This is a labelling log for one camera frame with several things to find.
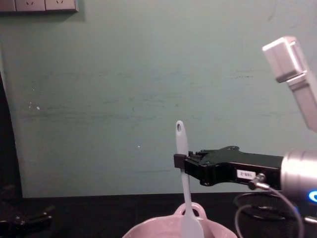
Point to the white silicone spatula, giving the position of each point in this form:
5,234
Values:
186,193

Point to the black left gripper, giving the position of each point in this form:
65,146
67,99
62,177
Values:
13,223

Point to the black hanging drape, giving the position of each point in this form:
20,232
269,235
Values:
8,138

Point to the white wall socket panel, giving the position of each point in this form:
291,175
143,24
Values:
37,5

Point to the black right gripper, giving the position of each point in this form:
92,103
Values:
227,166

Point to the black table cloth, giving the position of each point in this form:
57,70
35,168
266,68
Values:
99,215

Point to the black round mesh basket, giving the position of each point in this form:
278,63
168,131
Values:
270,210

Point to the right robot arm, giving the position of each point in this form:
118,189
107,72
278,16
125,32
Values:
297,171

